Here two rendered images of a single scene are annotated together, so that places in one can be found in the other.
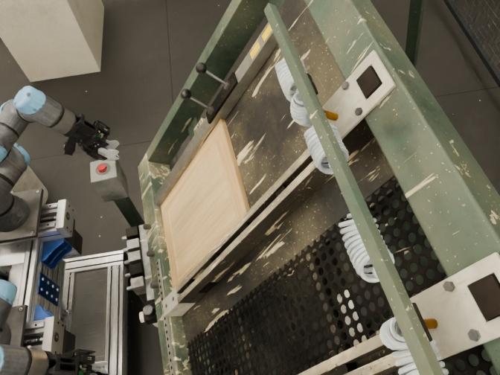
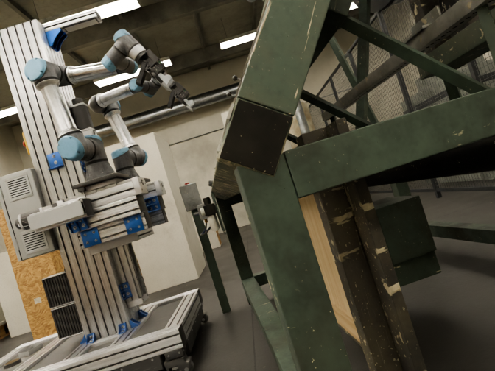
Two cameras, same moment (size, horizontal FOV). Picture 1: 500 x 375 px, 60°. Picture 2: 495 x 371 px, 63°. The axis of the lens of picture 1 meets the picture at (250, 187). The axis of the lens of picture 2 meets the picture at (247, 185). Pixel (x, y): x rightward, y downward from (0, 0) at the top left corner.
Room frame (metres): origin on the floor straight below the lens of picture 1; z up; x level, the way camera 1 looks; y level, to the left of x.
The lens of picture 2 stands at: (-1.63, 0.17, 0.73)
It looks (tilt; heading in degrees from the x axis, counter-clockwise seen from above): 1 degrees up; 2
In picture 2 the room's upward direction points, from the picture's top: 18 degrees counter-clockwise
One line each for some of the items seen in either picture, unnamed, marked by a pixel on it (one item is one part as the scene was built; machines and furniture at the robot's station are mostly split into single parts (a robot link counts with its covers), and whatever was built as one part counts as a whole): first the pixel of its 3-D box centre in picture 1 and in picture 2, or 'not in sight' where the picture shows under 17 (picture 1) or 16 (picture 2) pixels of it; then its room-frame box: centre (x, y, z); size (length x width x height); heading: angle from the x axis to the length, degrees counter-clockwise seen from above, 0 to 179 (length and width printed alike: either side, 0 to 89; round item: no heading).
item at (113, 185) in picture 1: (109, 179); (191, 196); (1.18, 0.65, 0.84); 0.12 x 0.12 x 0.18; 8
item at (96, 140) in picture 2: not in sight; (91, 149); (0.42, 0.95, 1.20); 0.13 x 0.12 x 0.14; 169
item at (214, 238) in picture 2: not in sight; (200, 230); (5.81, 1.47, 0.36); 0.58 x 0.45 x 0.72; 92
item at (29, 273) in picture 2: not in sight; (57, 268); (1.92, 2.13, 0.63); 0.50 x 0.42 x 1.25; 166
